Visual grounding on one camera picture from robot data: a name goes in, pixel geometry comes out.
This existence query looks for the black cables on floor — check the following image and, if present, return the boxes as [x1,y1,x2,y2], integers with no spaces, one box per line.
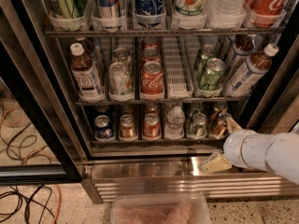
[0,100,57,224]

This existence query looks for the blue pepsi can bottom rear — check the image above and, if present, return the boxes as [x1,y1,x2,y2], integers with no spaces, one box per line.
[95,105,112,117]

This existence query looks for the blue pepsi bottle top shelf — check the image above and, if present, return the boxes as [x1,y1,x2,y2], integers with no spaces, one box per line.
[135,0,164,28]

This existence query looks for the stainless fridge bottom grille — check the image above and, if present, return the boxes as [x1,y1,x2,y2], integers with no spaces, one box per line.
[81,156,299,204]

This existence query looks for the fridge left glass door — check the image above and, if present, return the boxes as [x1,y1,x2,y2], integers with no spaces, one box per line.
[0,0,86,185]

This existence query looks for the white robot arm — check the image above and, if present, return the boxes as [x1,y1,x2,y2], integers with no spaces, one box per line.
[199,118,299,184]

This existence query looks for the empty white shelf glide tray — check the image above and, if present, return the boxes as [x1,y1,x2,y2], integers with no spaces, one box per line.
[162,36,193,99]

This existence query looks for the clear water bottle bottom shelf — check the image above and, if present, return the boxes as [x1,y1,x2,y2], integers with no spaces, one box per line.
[164,106,185,140]

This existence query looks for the gold can shelf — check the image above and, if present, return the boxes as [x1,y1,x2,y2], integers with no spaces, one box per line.
[210,112,232,139]
[209,101,228,120]

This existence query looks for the red coca-cola can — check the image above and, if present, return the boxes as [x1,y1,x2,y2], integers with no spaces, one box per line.
[141,62,164,95]
[142,36,160,49]
[142,48,162,63]

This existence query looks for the iced tea bottle middle left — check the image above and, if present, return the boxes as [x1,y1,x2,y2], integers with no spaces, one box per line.
[70,43,103,103]

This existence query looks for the green can middle rear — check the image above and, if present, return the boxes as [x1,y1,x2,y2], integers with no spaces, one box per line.
[193,44,217,76]

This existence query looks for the gold can bottom shelf front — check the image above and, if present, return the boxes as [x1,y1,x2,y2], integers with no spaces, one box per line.
[210,112,232,139]

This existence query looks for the orange cable on floor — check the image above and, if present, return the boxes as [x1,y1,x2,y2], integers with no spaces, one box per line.
[0,105,63,224]

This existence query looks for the brown can shelf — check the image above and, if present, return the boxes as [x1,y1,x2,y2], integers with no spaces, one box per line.
[120,115,136,138]
[121,105,135,116]

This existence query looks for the red can shelf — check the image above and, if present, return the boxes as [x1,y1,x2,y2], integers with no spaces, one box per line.
[144,103,160,115]
[143,113,160,138]

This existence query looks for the gold can bottom shelf rear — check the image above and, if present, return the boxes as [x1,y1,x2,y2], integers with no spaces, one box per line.
[209,101,228,120]

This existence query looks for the white 7up can middle front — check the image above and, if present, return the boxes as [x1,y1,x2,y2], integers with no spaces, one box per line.
[108,62,133,95]

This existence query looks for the tea bottle middle right rear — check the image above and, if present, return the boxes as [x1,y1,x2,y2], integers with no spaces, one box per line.
[225,35,256,77]

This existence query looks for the green can middle front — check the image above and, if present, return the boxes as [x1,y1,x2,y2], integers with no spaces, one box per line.
[198,58,225,91]

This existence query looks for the white 7up can middle rear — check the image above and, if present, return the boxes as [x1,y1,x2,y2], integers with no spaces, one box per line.
[112,47,132,69]

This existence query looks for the blue red bull can top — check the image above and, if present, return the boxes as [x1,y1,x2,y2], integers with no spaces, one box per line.
[95,0,124,19]

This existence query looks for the clear plastic bin with wrap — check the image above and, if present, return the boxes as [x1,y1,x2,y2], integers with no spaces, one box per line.
[110,192,212,224]

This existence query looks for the white 7up can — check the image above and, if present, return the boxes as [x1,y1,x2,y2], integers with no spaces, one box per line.
[108,62,133,95]
[112,47,132,69]

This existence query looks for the fridge glass door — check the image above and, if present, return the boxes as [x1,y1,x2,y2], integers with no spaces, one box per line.
[242,39,299,133]
[0,0,86,185]

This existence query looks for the tea bottle middle right front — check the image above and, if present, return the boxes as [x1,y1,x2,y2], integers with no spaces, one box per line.
[223,43,279,97]

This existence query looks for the green can bottom shelf rear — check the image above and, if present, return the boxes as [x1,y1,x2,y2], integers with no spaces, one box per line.
[188,103,205,118]

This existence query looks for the red coca-cola bottle top shelf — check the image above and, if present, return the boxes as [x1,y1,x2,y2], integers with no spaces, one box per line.
[246,0,288,28]

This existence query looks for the blue pepsi can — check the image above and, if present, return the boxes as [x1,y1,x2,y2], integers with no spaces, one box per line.
[95,105,112,117]
[94,115,114,139]

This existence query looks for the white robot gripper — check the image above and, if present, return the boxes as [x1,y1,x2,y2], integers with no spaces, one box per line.
[199,117,272,173]

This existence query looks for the brown can bottom shelf front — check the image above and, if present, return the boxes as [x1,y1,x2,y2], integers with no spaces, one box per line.
[120,115,136,138]

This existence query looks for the red coca-cola can middle front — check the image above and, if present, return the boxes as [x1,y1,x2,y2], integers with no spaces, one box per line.
[141,62,164,95]

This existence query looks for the fridge right glass door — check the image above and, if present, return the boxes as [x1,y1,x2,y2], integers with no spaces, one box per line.
[242,39,299,133]

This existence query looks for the blue pepsi can bottom front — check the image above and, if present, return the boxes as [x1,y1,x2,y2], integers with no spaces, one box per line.
[94,115,114,139]

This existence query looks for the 7up bottle top shelf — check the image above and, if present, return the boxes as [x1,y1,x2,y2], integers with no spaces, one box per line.
[175,0,205,17]

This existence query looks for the red can bottom shelf rear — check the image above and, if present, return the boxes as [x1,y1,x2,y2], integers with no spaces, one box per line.
[144,103,160,115]

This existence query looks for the brown can bottom shelf rear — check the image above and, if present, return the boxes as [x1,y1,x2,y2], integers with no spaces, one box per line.
[121,105,135,116]

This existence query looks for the red coca-cola can middle rear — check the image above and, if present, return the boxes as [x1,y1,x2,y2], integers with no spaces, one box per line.
[142,36,160,49]

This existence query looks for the red can bottom shelf front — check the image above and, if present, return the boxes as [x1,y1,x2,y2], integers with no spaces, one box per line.
[143,113,160,138]

